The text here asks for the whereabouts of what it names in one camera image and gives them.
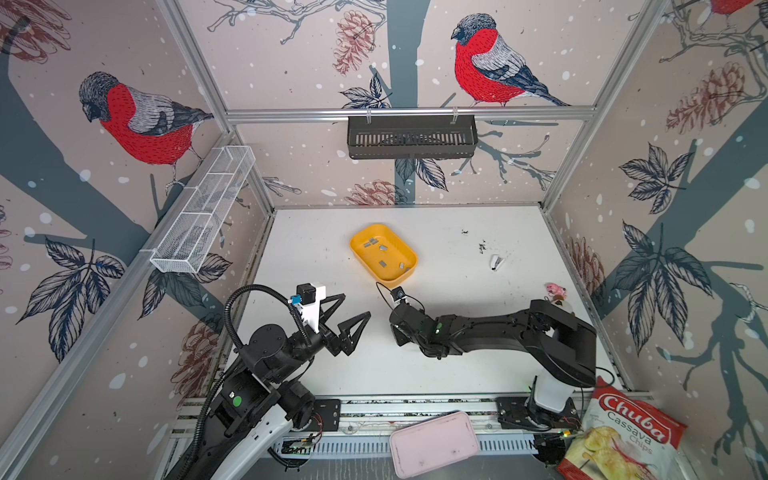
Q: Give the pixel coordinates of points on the white mesh wall shelf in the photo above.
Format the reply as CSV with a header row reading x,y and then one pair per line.
x,y
193,232

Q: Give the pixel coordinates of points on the white mini stapler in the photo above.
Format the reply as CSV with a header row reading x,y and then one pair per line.
x,y
496,262

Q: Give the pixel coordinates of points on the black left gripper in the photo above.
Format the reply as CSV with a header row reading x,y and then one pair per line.
x,y
344,342

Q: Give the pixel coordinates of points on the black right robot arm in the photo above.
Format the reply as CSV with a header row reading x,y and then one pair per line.
x,y
564,345

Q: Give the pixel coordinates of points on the black hanging wire basket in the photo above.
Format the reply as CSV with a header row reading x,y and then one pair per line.
x,y
412,137

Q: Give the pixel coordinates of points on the pink plastic lid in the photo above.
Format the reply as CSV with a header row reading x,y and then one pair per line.
x,y
433,444

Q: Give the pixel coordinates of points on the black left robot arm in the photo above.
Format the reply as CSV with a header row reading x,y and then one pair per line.
x,y
260,398

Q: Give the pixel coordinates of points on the brown plush toy keychain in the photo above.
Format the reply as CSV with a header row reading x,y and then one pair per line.
x,y
556,294

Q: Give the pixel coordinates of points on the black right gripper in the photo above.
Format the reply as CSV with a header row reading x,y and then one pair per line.
x,y
397,333

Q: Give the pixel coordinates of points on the yellow plastic tray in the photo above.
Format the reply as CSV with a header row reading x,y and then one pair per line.
x,y
401,260

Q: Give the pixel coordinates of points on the red cassava chips bag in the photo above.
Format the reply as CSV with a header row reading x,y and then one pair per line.
x,y
622,439

